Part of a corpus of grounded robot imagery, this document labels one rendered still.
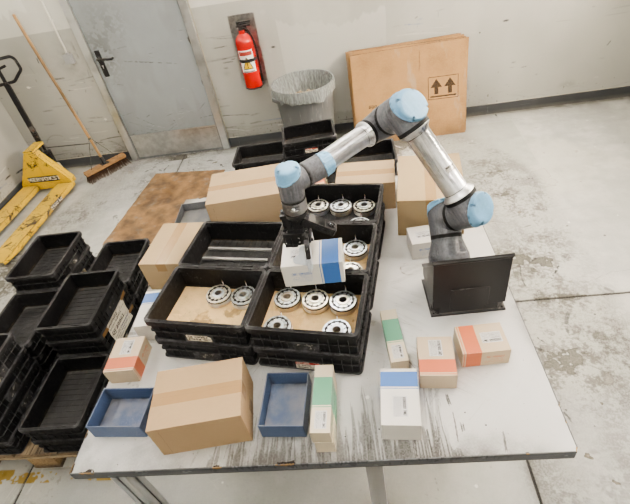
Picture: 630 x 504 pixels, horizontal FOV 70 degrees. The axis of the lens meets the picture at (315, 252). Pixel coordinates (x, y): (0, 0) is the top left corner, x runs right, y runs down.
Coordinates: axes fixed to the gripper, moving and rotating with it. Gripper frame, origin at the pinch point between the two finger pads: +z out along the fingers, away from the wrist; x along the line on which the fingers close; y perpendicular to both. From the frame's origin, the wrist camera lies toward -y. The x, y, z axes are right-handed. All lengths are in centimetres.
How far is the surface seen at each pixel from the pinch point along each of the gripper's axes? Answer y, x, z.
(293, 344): 10.5, 15.0, 25.4
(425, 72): -84, -298, 55
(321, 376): 1.1, 26.2, 29.0
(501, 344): -60, 15, 34
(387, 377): -20.4, 26.2, 32.1
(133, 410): 72, 28, 40
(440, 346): -40, 14, 34
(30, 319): 177, -54, 72
